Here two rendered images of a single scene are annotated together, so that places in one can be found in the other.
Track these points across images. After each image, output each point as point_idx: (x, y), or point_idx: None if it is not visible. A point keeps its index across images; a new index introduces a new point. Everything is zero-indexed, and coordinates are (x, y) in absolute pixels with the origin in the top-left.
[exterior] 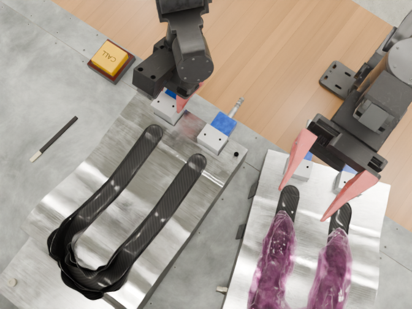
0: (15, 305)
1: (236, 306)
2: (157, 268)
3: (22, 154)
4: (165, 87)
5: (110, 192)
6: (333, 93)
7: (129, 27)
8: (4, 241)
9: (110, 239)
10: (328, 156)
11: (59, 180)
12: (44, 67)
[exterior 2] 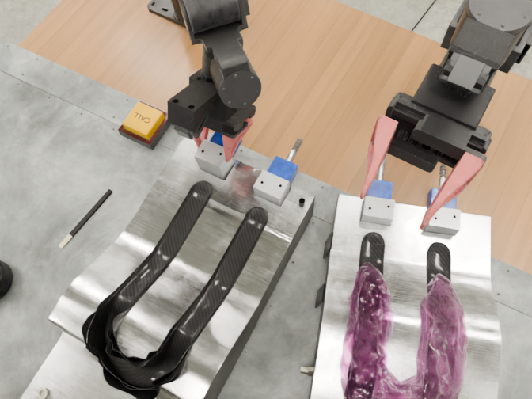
0: None
1: (328, 387)
2: (222, 348)
3: (50, 240)
4: None
5: (157, 265)
6: None
7: (162, 87)
8: (33, 347)
9: (160, 319)
10: (415, 152)
11: None
12: (70, 140)
